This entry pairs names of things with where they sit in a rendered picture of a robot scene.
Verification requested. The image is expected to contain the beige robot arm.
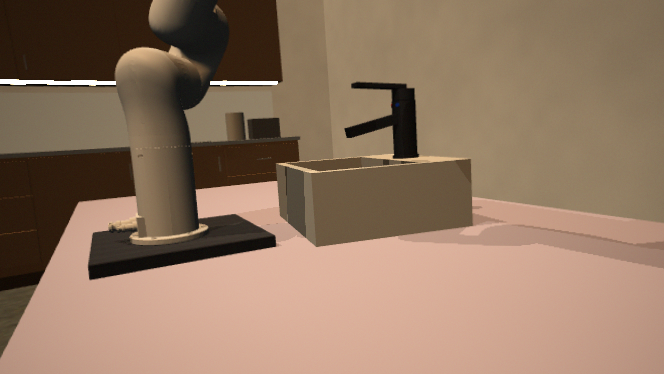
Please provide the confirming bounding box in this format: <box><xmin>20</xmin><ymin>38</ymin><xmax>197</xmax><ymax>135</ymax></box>
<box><xmin>108</xmin><ymin>0</ymin><xmax>229</xmax><ymax>246</ymax></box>

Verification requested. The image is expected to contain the tan rectangular basin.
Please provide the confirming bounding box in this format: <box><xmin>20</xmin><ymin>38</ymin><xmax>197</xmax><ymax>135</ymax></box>
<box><xmin>276</xmin><ymin>154</ymin><xmax>473</xmax><ymax>247</ymax></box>

